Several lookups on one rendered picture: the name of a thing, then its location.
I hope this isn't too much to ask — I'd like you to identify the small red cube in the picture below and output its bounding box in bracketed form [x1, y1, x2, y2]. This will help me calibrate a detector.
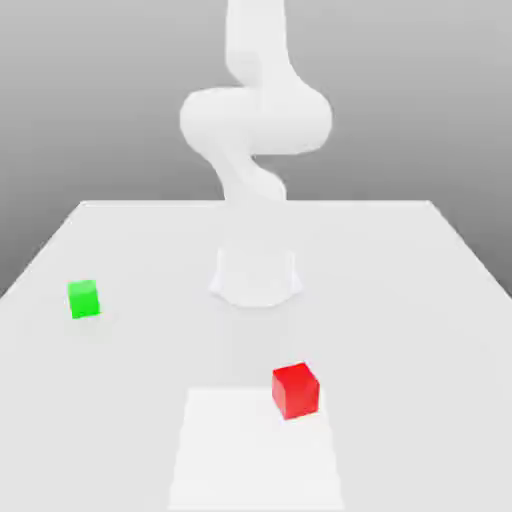
[271, 361, 321, 421]

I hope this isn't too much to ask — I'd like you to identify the small green cube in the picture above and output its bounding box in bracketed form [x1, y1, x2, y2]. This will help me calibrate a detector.
[66, 279, 101, 320]

